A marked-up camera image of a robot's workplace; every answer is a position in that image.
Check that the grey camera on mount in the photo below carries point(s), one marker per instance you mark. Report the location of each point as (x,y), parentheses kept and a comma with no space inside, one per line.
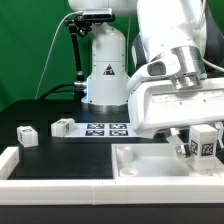
(97,14)

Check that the white marker sheet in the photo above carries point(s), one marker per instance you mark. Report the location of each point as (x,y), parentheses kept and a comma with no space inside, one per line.
(101,130)

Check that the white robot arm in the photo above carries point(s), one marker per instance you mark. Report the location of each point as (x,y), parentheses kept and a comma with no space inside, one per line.
(151,57)

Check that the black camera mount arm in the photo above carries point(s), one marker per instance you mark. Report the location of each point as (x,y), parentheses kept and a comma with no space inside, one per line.
(77,50)

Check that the white square tabletop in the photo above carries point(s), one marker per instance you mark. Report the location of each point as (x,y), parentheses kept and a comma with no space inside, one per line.
(159,160)

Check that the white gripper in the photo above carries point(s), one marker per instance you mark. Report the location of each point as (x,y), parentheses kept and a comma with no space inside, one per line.
(157,103)

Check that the white U-shaped fence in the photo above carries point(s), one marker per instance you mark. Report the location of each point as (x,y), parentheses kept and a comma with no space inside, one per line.
(152,190)

